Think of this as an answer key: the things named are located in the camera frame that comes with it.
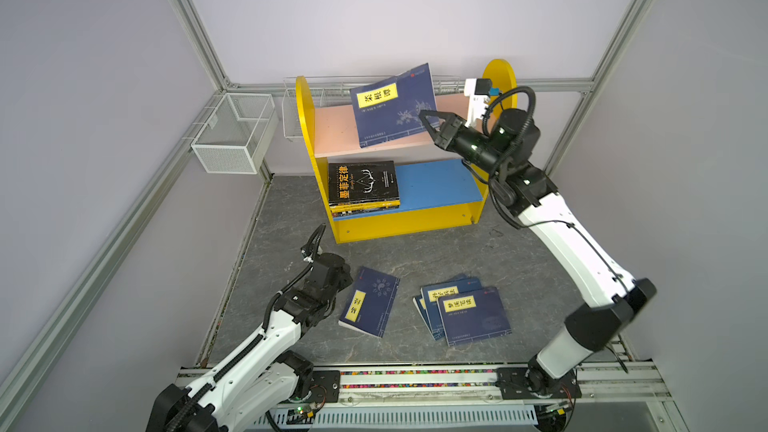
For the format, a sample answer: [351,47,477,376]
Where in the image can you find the white vented cable duct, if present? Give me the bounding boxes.
[271,405,539,431]

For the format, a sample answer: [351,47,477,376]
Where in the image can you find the black wolf eye book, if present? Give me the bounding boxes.
[332,208,399,221]

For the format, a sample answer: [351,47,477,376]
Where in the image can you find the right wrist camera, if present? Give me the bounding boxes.
[464,78,500,128]

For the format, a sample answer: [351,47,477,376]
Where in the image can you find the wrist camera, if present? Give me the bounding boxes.
[301,241,322,263]
[464,78,500,128]

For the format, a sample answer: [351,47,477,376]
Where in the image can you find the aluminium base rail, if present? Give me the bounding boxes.
[167,361,673,410]

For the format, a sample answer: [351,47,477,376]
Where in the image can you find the white mesh box basket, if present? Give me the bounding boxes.
[192,93,278,175]

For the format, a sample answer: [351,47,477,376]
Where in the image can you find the navy book large right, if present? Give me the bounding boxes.
[438,286,511,347]

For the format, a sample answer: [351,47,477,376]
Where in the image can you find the white wire rack basket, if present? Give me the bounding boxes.
[279,75,465,140]

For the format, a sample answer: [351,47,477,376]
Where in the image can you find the black yellow title book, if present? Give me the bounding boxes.
[328,161,400,208]

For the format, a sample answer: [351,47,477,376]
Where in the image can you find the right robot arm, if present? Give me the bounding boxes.
[419,109,657,398]

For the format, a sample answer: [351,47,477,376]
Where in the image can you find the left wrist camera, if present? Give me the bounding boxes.
[301,241,322,263]

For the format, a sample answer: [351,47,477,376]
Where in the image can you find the yellow bookshelf pink blue shelves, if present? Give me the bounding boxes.
[296,76,488,244]

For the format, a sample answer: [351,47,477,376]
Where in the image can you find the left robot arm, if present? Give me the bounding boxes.
[146,252,352,431]

